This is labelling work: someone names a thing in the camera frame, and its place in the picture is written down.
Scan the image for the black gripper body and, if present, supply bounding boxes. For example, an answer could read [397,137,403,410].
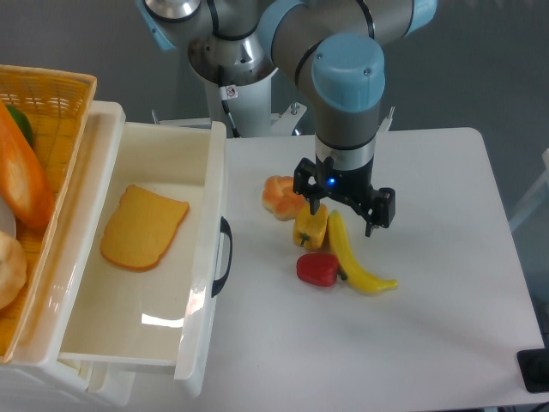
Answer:
[293,157,395,228]

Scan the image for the white drawer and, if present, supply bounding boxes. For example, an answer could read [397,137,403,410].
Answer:
[59,122,232,397]

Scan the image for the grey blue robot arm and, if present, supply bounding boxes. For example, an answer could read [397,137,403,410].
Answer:
[136,1,437,229]

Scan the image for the white drawer cabinet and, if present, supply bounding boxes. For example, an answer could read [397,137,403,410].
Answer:
[1,101,136,411]

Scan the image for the yellow bell pepper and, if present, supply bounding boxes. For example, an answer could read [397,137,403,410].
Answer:
[293,203,329,251]

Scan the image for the knotted bread bun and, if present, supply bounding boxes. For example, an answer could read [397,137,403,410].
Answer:
[262,175,305,221]

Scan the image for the yellow banana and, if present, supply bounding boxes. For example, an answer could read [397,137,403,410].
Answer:
[328,210,398,294]

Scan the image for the red bell pepper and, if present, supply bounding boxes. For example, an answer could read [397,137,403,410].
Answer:
[296,253,347,288]

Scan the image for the orange toast slice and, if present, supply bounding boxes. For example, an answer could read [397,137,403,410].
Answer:
[100,185,190,271]

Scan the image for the black device at table edge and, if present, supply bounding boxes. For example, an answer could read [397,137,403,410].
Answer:
[516,348,548,393]

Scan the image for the yellow woven basket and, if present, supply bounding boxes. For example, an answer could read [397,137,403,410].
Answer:
[1,64,97,364]

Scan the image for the orange baguette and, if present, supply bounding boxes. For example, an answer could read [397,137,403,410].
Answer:
[1,103,54,228]

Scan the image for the green pepper in basket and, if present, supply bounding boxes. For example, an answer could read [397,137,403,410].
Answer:
[6,105,34,148]

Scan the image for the round bread roll in basket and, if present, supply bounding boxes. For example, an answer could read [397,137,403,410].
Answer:
[0,232,27,309]

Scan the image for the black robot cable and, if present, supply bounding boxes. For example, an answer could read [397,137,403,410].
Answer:
[217,64,241,139]

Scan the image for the black top drawer handle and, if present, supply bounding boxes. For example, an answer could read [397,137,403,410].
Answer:
[211,216,233,298]

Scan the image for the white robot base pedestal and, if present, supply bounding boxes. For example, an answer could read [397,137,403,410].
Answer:
[188,33,277,137]

